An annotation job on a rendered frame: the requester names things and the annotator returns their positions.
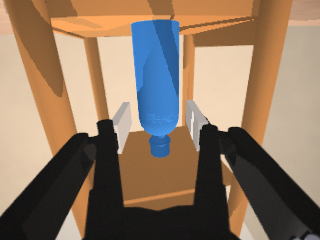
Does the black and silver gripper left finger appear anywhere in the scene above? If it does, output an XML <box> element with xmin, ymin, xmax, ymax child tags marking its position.
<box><xmin>0</xmin><ymin>102</ymin><xmax>132</xmax><ymax>240</ymax></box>

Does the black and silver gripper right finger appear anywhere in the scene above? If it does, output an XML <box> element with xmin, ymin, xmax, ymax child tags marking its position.
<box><xmin>186</xmin><ymin>100</ymin><xmax>320</xmax><ymax>240</ymax></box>

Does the brown wooden shelving unit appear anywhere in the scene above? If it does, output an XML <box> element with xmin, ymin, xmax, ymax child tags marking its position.
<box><xmin>4</xmin><ymin>0</ymin><xmax>293</xmax><ymax>210</ymax></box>

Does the blue bottle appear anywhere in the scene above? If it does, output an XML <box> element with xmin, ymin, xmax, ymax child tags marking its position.
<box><xmin>131</xmin><ymin>20</ymin><xmax>179</xmax><ymax>158</ymax></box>

